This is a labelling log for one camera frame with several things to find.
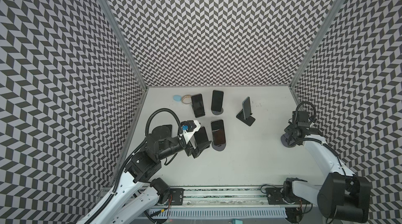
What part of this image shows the grey round stand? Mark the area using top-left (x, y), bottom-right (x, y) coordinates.
top-left (212, 141), bottom-right (226, 152)
top-left (211, 108), bottom-right (224, 115)
top-left (281, 133), bottom-right (296, 148)

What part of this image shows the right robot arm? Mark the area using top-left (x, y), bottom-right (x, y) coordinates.
top-left (281, 110), bottom-right (372, 224)

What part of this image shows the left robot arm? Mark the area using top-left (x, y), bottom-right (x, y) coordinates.
top-left (79, 120), bottom-right (211, 224)

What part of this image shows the front left black phone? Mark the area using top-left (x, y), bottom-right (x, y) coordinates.
top-left (194, 126), bottom-right (209, 147)

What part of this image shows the black phone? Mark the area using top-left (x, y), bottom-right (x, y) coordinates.
top-left (211, 119), bottom-right (226, 146)
top-left (242, 97), bottom-right (252, 120)
top-left (191, 94), bottom-right (205, 118)
top-left (211, 90), bottom-right (224, 111)
top-left (194, 126), bottom-right (209, 147)

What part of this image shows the front centre black phone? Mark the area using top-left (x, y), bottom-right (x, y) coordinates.
top-left (211, 119), bottom-right (226, 146)

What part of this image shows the grey round stand back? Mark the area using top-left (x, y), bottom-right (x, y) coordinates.
top-left (211, 108), bottom-right (224, 115)

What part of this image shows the back left black phone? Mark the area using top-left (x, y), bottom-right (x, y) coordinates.
top-left (191, 94), bottom-right (205, 118)

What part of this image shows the black square phone stand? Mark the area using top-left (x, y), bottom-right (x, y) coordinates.
top-left (236, 110), bottom-right (255, 127)

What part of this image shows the back centre black phone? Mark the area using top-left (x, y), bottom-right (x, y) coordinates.
top-left (211, 90), bottom-right (224, 111)

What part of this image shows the back right black phone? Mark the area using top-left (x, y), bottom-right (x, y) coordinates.
top-left (242, 97), bottom-right (252, 120)

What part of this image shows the light blue round disc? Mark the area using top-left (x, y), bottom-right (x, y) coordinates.
top-left (173, 95), bottom-right (182, 102)

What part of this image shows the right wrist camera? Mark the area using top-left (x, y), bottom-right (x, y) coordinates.
top-left (295, 111), bottom-right (309, 126)

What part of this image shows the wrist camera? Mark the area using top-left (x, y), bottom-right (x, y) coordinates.
top-left (179, 120), bottom-right (201, 146)
top-left (295, 111), bottom-right (309, 126)

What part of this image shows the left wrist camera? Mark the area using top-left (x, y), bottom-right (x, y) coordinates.
top-left (179, 120), bottom-right (201, 146)

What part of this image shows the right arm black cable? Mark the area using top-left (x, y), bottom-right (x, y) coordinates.
top-left (290, 100), bottom-right (349, 177)

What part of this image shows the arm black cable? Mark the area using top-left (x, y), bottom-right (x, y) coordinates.
top-left (83, 108), bottom-right (183, 224)
top-left (290, 100), bottom-right (349, 177)

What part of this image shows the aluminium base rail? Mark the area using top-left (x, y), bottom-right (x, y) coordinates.
top-left (100, 186), bottom-right (356, 209)

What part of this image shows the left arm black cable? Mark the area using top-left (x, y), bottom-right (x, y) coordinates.
top-left (83, 108), bottom-right (183, 224)

